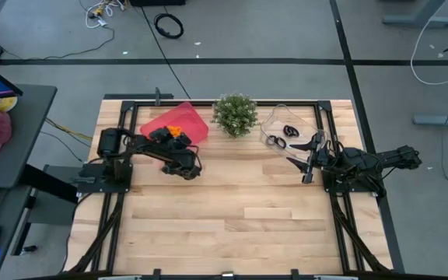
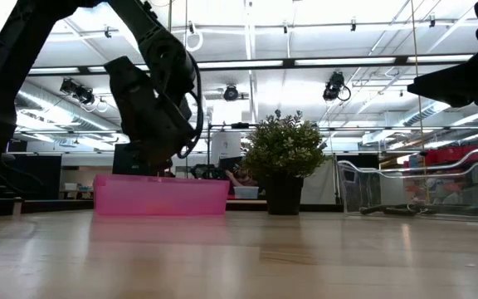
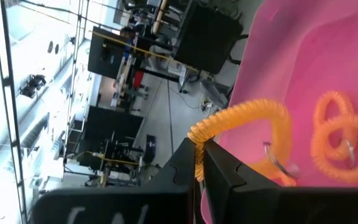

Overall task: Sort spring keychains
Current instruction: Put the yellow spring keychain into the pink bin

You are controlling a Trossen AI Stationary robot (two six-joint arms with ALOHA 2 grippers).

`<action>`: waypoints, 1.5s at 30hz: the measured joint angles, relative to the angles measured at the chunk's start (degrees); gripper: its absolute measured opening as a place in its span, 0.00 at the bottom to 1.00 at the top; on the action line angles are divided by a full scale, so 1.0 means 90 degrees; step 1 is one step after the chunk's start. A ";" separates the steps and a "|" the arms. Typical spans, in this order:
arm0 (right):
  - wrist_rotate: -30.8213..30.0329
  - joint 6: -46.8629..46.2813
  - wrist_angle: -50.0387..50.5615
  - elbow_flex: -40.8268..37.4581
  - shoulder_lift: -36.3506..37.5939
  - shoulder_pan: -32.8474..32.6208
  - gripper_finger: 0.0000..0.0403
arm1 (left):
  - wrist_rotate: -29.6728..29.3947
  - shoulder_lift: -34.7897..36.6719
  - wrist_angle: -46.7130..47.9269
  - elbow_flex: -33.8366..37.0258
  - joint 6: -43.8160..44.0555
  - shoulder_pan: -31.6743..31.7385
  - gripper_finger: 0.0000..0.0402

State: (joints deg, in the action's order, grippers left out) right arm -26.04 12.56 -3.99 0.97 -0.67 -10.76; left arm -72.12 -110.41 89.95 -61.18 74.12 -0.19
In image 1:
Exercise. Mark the grey desk foot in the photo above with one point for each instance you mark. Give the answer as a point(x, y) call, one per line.
point(418, 20)
point(442, 120)

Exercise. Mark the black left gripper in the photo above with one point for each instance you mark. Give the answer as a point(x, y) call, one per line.
point(165, 137)

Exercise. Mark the black floor box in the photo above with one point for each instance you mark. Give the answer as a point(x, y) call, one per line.
point(158, 2)

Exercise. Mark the clear plastic bin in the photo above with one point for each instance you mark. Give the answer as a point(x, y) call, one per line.
point(305, 124)

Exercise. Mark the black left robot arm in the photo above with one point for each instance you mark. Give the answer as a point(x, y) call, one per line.
point(177, 159)

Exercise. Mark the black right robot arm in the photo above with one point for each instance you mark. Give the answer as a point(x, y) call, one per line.
point(364, 159)

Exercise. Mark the translucent red plastic bin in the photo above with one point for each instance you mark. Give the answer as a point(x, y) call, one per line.
point(185, 116)

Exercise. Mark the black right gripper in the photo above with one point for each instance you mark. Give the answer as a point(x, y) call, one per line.
point(319, 157)

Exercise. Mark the black aluminium table frame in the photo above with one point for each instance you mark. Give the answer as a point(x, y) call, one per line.
point(150, 103)

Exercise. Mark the black side desk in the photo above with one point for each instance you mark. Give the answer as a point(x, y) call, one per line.
point(25, 128)

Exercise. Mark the black bar behind table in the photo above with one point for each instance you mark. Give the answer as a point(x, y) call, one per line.
point(130, 96)

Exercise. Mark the potted green plant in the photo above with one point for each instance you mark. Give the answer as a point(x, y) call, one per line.
point(235, 114)

